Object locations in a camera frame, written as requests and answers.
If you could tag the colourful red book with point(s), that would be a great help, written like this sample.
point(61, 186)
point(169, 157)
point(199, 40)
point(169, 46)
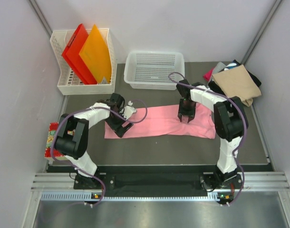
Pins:
point(51, 132)

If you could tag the grey folded garment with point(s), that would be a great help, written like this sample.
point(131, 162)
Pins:
point(219, 67)

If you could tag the pink t-shirt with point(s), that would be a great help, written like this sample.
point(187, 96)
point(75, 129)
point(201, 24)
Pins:
point(163, 120)

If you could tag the white file organizer rack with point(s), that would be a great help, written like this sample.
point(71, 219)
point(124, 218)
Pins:
point(69, 83)

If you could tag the white perforated basket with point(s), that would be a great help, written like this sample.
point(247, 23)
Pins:
point(154, 70)

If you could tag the white blue garment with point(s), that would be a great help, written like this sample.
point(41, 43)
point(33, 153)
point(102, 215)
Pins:
point(231, 66)

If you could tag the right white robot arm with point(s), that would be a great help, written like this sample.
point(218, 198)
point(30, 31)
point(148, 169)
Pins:
point(229, 120)

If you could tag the aluminium frame rail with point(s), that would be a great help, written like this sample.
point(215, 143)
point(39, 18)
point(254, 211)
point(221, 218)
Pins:
point(53, 181)

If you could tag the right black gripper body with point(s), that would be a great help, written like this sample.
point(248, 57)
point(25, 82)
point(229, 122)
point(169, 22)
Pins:
point(187, 108)

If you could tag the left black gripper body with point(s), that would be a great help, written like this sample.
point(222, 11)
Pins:
point(116, 122)

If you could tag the orange plastic folder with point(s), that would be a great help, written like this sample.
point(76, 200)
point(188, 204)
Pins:
point(95, 55)

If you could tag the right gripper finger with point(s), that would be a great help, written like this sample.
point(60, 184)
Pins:
point(181, 118)
point(190, 118)

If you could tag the red plastic folder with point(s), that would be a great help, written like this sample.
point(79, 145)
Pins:
point(72, 57)

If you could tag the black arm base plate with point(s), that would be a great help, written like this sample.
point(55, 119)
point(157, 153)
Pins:
point(163, 180)

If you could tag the grey slotted cable duct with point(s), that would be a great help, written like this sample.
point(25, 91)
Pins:
point(92, 197)

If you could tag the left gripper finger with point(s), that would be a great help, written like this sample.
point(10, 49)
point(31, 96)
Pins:
point(126, 126)
point(119, 132)

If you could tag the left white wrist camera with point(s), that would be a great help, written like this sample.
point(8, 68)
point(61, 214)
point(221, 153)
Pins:
point(129, 110)

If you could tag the magenta folded garment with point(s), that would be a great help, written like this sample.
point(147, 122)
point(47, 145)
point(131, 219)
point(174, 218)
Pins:
point(208, 75)

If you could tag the beige folded t-shirt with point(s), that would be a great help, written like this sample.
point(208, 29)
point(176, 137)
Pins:
point(237, 82)

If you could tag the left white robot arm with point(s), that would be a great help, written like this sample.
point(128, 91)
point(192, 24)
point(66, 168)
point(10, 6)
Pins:
point(71, 138)

